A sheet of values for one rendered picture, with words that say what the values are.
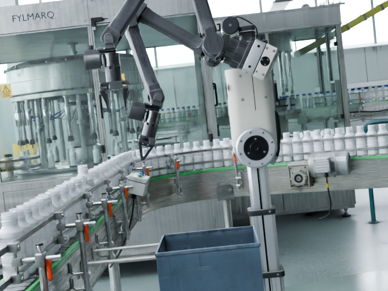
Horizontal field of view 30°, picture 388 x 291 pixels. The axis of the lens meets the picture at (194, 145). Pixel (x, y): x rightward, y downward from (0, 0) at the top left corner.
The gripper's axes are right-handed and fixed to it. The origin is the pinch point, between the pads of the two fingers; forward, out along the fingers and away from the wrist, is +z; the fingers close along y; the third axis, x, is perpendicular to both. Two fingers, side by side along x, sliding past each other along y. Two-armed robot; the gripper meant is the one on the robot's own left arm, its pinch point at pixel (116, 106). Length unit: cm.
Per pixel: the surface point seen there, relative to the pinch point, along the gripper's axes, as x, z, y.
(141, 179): 24.5, 29.6, 3.1
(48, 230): -72, 32, -11
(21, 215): -90, 25, -13
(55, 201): -54, 26, -13
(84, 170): -1.2, 22.1, -14.4
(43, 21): 327, -80, -101
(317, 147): 147, 33, 89
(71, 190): -30.5, 26.0, -13.2
